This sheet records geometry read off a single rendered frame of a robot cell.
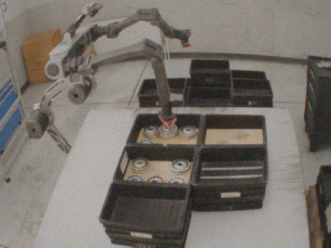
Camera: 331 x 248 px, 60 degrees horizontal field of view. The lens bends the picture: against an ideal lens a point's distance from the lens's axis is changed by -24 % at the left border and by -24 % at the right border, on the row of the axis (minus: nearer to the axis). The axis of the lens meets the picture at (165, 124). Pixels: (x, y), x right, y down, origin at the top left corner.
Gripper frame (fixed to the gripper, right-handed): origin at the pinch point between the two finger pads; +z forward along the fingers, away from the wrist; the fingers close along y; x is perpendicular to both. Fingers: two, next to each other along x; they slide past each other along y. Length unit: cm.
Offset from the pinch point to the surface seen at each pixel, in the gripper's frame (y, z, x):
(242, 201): -69, 12, -6
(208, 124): -9.0, 1.6, -22.3
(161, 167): -22.2, 7.3, 16.8
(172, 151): -22.1, -0.1, 9.5
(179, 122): 1.7, 1.4, -8.8
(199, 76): 97, 29, -84
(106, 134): 42, 20, 26
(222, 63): 105, 25, -118
